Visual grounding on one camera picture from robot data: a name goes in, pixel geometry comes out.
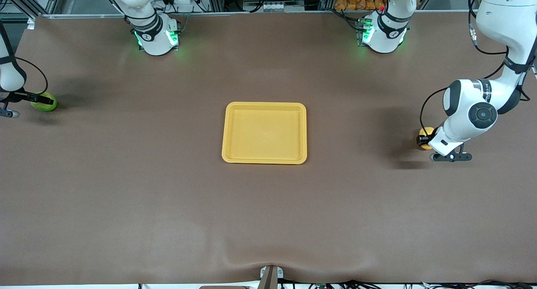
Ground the yellow potato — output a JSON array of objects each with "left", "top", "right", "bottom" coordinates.
[{"left": 419, "top": 128, "right": 435, "bottom": 151}]

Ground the green apple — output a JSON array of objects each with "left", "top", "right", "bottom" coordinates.
[{"left": 30, "top": 92, "right": 57, "bottom": 112}]

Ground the yellow plastic tray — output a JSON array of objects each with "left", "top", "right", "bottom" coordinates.
[{"left": 222, "top": 102, "right": 308, "bottom": 165}]

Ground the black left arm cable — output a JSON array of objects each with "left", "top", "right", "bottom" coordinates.
[{"left": 420, "top": 0, "right": 510, "bottom": 135}]

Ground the aluminium frame profile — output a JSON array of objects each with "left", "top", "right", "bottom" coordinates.
[{"left": 0, "top": 0, "right": 63, "bottom": 18}]

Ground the metal table clamp bracket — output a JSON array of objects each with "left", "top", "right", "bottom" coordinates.
[{"left": 259, "top": 265, "right": 284, "bottom": 289}]

